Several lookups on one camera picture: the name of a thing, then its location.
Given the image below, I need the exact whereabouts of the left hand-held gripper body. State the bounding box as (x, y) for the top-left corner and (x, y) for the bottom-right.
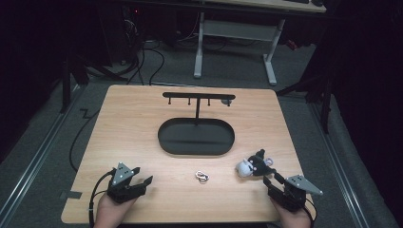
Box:
(106, 161), (147, 204)

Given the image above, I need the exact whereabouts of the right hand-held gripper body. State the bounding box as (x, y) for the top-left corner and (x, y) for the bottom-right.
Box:
(267, 174), (324, 213)

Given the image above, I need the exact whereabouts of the black and white plush keychain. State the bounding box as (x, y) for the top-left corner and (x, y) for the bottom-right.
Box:
(235, 148), (278, 179)

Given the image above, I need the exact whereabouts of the person's right hand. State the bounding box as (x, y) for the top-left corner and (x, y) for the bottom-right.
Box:
(270, 198), (314, 228)

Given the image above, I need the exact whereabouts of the person's left hand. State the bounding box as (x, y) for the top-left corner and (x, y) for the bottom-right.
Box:
(93, 193), (138, 228)

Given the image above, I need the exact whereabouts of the grey tape patch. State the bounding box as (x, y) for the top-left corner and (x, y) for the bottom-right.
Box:
(59, 190), (83, 200)

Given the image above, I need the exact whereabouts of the silver carabiner clip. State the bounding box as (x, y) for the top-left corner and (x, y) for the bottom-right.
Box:
(194, 169), (211, 185)

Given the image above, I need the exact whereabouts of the black hook stand with tray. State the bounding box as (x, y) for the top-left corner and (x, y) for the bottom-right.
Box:
(157, 91), (237, 157)

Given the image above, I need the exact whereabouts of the black metal stand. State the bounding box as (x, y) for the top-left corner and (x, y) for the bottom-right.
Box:
(276, 47), (336, 135)
(59, 53), (129, 115)

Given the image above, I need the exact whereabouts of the white-legged desk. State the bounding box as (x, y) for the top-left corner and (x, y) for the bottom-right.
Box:
(192, 0), (328, 86)

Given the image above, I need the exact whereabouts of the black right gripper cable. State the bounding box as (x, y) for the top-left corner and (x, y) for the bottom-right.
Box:
(302, 198), (318, 224)

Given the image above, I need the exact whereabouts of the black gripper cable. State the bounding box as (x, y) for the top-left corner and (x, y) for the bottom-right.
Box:
(87, 168), (118, 228)
(302, 198), (318, 224)

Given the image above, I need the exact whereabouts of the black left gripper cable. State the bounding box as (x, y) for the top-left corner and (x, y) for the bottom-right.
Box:
(87, 168), (118, 228)

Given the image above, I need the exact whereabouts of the metal floor rail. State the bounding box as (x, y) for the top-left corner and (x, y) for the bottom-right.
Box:
(308, 103), (371, 228)
(0, 85), (86, 227)

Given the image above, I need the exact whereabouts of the black floor cable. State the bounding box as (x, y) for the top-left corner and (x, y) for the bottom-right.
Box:
(68, 108), (102, 174)

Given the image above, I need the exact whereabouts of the bundle of black cables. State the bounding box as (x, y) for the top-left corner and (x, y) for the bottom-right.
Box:
(122, 6), (166, 86)

